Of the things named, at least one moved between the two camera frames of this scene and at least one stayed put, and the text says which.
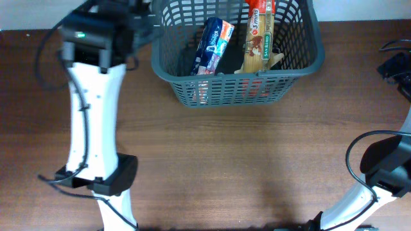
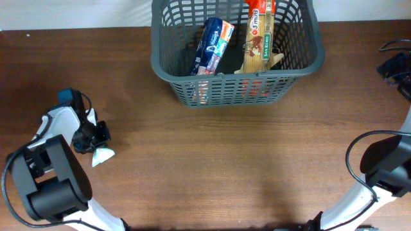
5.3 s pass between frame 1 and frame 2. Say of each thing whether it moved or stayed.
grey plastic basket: stayed
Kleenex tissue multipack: stayed
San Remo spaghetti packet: stayed
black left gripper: moved
